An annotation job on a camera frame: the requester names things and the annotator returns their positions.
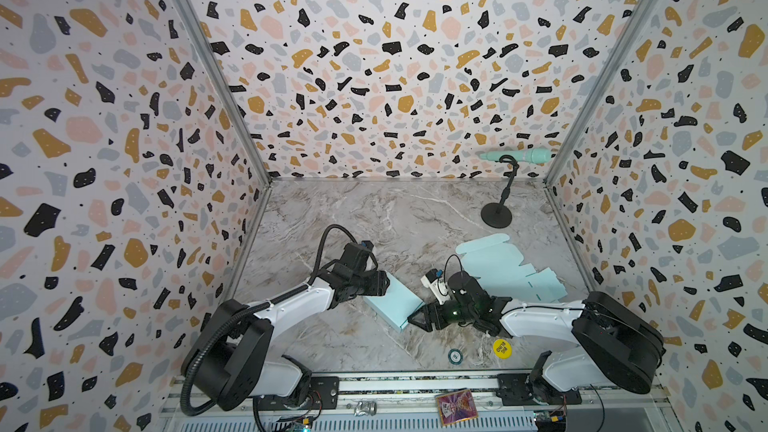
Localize purple snack packet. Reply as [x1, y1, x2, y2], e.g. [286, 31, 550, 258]
[435, 389, 478, 427]

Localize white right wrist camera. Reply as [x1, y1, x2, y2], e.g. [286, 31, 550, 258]
[421, 269, 451, 305]

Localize aluminium corner post right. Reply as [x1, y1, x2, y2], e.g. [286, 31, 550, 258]
[544, 0, 658, 188]

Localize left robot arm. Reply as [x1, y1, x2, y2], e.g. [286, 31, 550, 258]
[179, 241, 390, 416]

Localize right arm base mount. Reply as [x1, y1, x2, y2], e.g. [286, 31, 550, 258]
[496, 351, 582, 406]

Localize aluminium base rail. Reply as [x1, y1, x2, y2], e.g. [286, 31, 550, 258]
[151, 369, 682, 431]

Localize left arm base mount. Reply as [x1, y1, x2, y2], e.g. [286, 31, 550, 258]
[251, 356, 340, 411]

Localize black round-base stand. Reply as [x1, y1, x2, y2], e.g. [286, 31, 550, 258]
[481, 154, 519, 229]

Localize mint box sheets stack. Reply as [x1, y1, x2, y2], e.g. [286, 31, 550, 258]
[455, 233, 567, 303]

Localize aluminium corner post left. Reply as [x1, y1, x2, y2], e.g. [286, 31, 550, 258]
[172, 0, 271, 188]

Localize dark round tape roll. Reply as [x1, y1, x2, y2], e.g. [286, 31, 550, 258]
[448, 349, 463, 365]

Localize aluminium corner post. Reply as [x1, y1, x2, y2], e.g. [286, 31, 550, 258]
[172, 0, 271, 188]
[544, 0, 658, 188]

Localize black corrugated left cable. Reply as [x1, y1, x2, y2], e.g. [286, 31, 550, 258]
[179, 223, 361, 418]

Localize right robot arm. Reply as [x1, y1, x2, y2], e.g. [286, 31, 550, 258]
[408, 272, 665, 402]

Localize yellow round sticker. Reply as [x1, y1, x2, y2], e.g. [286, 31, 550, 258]
[493, 339, 513, 360]

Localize mint paper box sheet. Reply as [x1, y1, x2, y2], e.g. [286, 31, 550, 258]
[364, 273, 424, 332]

